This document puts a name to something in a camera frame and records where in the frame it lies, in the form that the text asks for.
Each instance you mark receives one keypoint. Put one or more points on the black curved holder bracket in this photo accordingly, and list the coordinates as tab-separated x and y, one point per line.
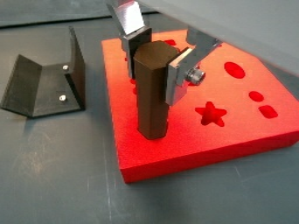
47	90

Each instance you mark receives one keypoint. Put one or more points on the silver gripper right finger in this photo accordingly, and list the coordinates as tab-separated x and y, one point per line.
184	69

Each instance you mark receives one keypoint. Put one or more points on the red shape sorter block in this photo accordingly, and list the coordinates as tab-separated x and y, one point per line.
238	114

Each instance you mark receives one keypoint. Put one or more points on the dark brown hexagonal peg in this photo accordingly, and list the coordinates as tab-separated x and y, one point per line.
153	57

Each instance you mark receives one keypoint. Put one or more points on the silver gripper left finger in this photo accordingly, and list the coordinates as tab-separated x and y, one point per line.
134	32

